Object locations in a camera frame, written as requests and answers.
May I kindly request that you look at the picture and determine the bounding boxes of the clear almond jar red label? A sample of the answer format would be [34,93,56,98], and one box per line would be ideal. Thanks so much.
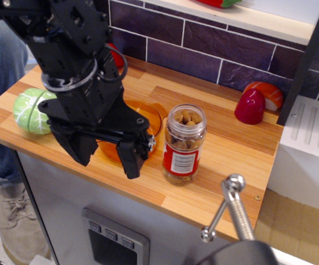
[162,104,207,186]

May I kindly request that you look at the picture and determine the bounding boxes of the salmon sushi toy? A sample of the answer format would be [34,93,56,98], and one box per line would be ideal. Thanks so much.
[243,81,284,112]

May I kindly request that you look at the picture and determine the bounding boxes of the metal clamp screw handle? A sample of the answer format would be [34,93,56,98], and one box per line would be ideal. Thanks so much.
[201,173,256,243]

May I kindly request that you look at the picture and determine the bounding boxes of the beige sneaker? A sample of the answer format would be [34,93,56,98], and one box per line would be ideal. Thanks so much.
[0,183,50,264]

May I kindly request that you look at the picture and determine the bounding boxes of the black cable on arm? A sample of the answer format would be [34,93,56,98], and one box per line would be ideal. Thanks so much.
[95,44,129,83]

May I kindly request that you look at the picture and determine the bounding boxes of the black vertical shelf post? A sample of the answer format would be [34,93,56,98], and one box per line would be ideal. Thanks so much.
[277,19,319,126]

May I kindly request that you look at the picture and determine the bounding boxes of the green toy cabbage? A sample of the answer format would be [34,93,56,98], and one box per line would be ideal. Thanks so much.
[13,88,56,135]

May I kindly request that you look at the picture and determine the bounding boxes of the red toy strawberry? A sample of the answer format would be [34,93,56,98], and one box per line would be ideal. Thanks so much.
[108,43,125,67]

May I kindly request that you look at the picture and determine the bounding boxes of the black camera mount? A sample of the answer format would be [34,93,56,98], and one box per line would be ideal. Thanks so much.
[196,240,279,265]

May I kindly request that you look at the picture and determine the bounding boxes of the orange transparent plastic pot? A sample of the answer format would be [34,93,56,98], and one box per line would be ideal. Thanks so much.
[95,98,169,163]

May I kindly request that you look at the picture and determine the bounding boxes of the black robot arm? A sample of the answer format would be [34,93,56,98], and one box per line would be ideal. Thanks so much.
[0,1,155,179]

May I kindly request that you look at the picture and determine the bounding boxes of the red green toy on shelf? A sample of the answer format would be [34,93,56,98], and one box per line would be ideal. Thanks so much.
[198,0,241,8]

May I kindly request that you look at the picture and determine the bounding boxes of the light wooden shelf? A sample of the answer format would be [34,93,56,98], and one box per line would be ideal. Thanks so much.
[146,1,314,45]

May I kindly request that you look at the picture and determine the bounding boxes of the grey oven control panel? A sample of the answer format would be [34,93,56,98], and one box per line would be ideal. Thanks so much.
[82,208,150,265]

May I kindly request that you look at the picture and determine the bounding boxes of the person leg in jeans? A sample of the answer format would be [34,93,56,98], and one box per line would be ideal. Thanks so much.
[0,20,28,188]

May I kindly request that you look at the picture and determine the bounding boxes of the dark red toy dome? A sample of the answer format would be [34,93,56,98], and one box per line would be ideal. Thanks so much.
[235,88,265,125]

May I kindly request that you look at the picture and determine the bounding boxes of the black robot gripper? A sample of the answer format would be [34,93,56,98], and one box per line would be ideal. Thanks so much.
[38,49,155,179]

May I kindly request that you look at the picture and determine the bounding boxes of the white toy sink drainer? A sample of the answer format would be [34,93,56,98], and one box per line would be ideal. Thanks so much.
[280,96,319,157]

